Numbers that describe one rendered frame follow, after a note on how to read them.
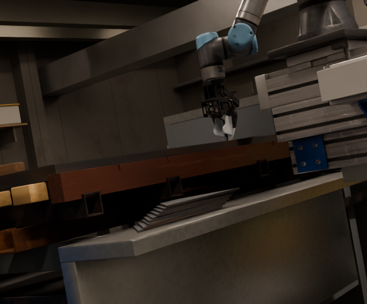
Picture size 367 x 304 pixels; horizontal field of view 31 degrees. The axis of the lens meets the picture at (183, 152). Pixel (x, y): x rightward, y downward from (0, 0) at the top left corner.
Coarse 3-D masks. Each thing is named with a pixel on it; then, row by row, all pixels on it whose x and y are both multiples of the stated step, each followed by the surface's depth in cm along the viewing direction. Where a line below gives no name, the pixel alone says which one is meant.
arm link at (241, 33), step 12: (252, 0) 200; (264, 0) 201; (240, 12) 202; (252, 12) 200; (240, 24) 199; (252, 24) 201; (228, 36) 200; (240, 36) 198; (252, 36) 199; (240, 48) 201
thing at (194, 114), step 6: (252, 96) 293; (240, 102) 297; (246, 102) 295; (252, 102) 293; (258, 102) 292; (204, 108) 309; (180, 114) 317; (186, 114) 315; (192, 114) 313; (198, 114) 311; (168, 120) 322; (174, 120) 320; (180, 120) 317; (186, 120) 315
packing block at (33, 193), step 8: (32, 184) 140; (40, 184) 142; (16, 192) 142; (24, 192) 140; (32, 192) 140; (40, 192) 141; (16, 200) 142; (24, 200) 140; (32, 200) 139; (40, 200) 141
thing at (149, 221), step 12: (216, 192) 158; (228, 192) 160; (168, 204) 142; (180, 204) 145; (192, 204) 148; (204, 204) 152; (216, 204) 156; (156, 216) 140; (168, 216) 141; (180, 216) 143; (192, 216) 147; (144, 228) 134
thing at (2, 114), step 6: (0, 108) 958; (6, 108) 965; (12, 108) 972; (18, 108) 979; (0, 114) 956; (6, 114) 963; (12, 114) 970; (18, 114) 977; (0, 120) 955; (6, 120) 962; (12, 120) 969; (18, 120) 976
